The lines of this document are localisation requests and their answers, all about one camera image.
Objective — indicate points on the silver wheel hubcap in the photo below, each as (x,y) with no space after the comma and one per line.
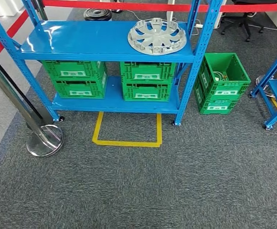
(156,36)

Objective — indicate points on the red barrier belt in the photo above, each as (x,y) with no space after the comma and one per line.
(129,5)
(9,31)

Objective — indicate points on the black round stool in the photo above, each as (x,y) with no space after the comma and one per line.
(97,14)

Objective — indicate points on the white power strip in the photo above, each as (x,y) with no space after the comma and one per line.
(199,26)

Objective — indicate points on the chrome stanchion with round base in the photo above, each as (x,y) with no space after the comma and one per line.
(45,142)

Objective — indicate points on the open green plastic crate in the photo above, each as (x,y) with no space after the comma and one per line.
(236,88)

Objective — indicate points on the chrome round floor base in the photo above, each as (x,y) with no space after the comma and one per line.
(260,82)

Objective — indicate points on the black office chair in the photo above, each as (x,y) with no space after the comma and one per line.
(246,19)

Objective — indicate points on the person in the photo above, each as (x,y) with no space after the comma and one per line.
(252,14)

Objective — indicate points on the white counter block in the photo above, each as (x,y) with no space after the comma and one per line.
(2,8)

